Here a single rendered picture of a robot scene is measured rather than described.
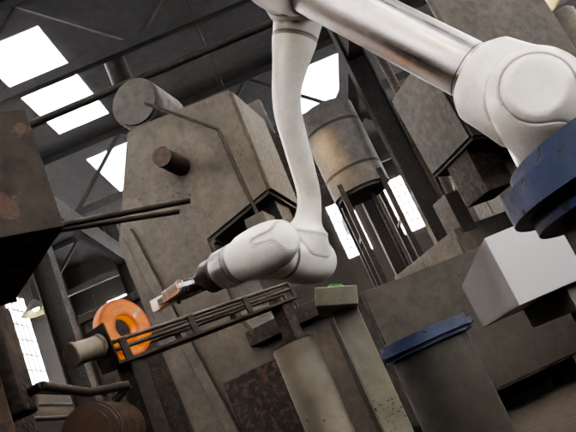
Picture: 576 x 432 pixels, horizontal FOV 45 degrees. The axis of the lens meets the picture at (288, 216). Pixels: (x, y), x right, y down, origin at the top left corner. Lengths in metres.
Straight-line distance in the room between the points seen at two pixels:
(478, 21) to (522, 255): 3.66
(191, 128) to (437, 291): 1.84
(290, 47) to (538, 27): 3.52
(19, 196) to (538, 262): 0.74
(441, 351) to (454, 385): 0.10
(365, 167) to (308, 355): 8.44
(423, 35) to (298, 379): 0.95
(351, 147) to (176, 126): 6.17
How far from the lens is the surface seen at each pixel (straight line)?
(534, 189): 0.52
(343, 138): 10.28
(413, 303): 3.23
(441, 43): 1.20
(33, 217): 0.71
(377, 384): 1.83
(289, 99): 1.49
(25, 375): 1.59
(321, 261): 1.55
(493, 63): 1.14
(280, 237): 1.40
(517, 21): 4.85
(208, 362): 4.01
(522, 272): 1.10
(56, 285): 10.70
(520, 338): 3.40
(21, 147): 0.75
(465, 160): 4.70
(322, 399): 1.79
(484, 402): 2.16
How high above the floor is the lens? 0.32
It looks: 16 degrees up
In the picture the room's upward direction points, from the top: 24 degrees counter-clockwise
